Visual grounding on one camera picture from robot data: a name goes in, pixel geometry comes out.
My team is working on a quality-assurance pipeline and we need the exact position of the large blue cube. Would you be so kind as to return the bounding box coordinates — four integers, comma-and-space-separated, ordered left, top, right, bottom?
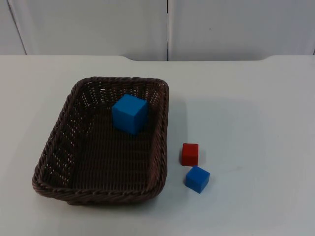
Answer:
112, 94, 149, 135

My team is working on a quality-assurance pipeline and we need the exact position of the dark brown wicker basket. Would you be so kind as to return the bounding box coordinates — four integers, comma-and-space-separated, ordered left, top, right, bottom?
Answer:
31, 76, 171, 206

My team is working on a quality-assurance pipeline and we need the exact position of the red cube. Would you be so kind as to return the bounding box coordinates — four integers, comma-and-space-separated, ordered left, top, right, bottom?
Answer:
181, 143, 199, 167

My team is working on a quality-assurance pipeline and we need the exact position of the small blue cube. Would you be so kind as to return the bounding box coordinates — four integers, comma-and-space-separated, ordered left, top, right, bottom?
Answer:
185, 165, 211, 195

